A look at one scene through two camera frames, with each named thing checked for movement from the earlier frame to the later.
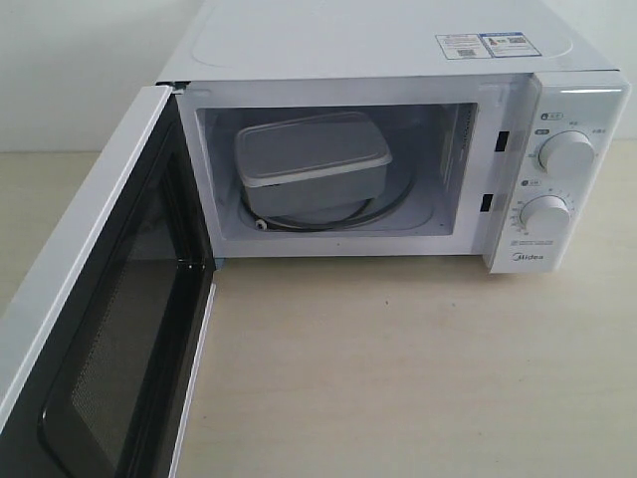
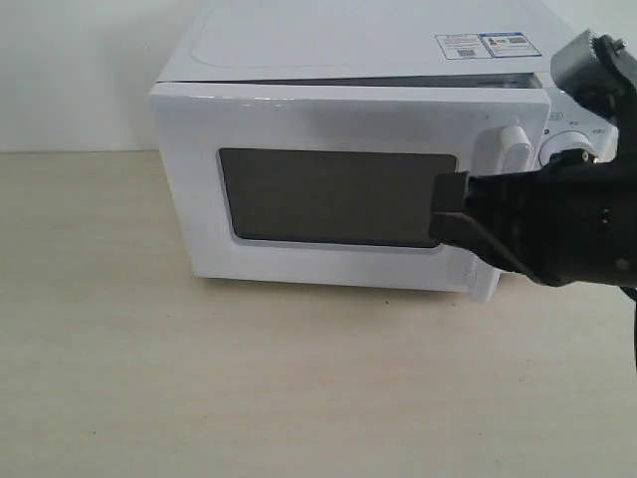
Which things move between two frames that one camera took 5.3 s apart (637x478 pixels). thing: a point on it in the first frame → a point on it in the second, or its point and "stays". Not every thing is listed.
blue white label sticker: x=486 y=45 stays
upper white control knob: x=567 y=152 stays
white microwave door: x=100 y=350 → x=333 y=185
